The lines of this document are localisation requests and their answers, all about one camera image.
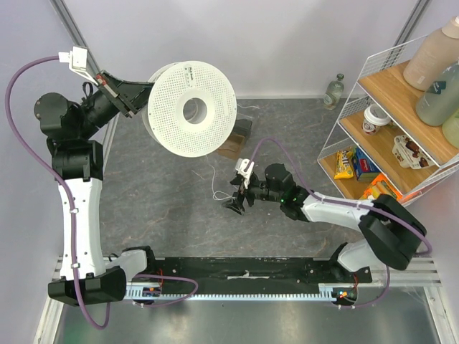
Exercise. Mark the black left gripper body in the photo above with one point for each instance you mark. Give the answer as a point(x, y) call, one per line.
point(103, 89)

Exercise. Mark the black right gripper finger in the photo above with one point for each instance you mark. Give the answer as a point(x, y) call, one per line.
point(235, 206)
point(238, 180)

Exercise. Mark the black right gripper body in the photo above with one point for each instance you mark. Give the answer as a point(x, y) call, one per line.
point(244, 191)

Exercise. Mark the white perforated cable spool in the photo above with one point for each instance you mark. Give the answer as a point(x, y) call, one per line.
point(191, 109)

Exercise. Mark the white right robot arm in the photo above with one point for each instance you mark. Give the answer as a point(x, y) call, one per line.
point(392, 235)

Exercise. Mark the brown acrylic holder box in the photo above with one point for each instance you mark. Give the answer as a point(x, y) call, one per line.
point(237, 139)

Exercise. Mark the yellow M&M candy bag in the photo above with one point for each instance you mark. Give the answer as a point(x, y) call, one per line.
point(343, 168)

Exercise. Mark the blue green snack packet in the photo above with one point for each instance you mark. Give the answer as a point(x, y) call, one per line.
point(364, 169)

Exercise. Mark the orange sponge pack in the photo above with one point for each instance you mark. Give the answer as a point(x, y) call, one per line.
point(379, 186)

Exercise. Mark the clear glass bottle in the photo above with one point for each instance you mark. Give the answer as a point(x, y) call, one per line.
point(334, 92)

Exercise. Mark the white paper coffee cup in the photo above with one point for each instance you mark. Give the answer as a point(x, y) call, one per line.
point(374, 119)

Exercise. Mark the white yogurt cup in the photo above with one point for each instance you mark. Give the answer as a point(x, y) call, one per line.
point(409, 154)

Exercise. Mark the light green bottle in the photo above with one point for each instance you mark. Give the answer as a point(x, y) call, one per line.
point(450, 129)

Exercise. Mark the green translucent bottle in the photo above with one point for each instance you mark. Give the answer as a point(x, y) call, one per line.
point(440, 100)

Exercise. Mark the beige plastic bottle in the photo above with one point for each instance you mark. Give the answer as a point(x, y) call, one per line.
point(438, 51)

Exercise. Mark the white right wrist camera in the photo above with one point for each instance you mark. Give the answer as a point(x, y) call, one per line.
point(244, 168)

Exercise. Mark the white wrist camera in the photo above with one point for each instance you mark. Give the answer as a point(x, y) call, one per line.
point(76, 59)
point(244, 168)

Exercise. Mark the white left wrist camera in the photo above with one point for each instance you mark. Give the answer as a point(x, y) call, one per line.
point(76, 59)

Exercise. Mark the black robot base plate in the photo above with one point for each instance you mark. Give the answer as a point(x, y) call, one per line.
point(256, 275)

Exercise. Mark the blue slotted cable duct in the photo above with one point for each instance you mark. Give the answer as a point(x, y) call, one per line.
point(142, 294)

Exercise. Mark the white wire shelf rack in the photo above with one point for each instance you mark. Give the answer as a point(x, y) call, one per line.
point(381, 82)

